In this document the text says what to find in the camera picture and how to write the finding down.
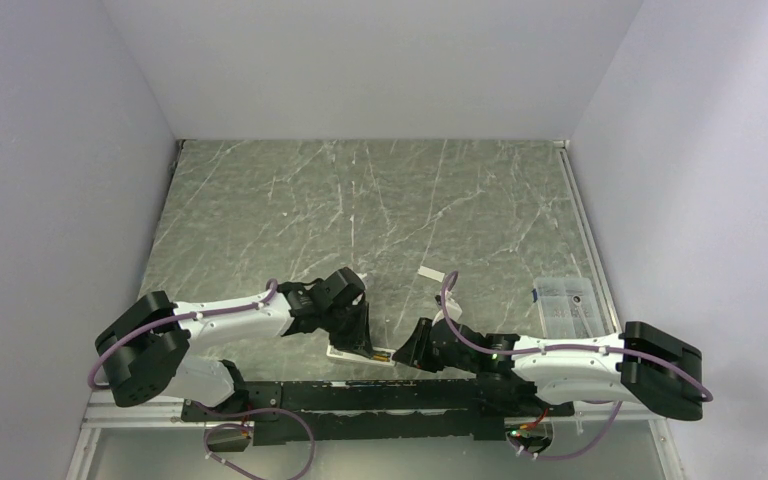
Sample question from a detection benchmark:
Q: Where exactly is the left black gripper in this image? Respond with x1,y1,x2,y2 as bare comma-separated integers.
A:
321,298,374,357

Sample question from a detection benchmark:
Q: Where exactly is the white remote control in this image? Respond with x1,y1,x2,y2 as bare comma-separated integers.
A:
326,345,396,367

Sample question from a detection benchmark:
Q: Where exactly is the white battery cover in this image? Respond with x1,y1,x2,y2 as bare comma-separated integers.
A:
417,266,446,282

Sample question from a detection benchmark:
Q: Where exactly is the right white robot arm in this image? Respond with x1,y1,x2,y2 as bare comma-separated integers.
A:
393,318,712,421

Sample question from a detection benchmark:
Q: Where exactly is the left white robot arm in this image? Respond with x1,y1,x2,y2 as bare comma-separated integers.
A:
87,267,374,420

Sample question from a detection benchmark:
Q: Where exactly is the clear plastic box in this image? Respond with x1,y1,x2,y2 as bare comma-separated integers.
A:
532,277,607,339

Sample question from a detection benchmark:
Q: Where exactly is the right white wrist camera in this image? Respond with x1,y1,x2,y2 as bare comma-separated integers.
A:
432,292,463,323

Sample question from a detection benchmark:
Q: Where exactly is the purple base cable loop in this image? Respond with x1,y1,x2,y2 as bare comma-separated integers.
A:
202,402,319,480

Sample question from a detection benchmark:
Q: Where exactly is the aluminium rail right edge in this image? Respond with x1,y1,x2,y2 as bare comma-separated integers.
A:
553,140,617,323

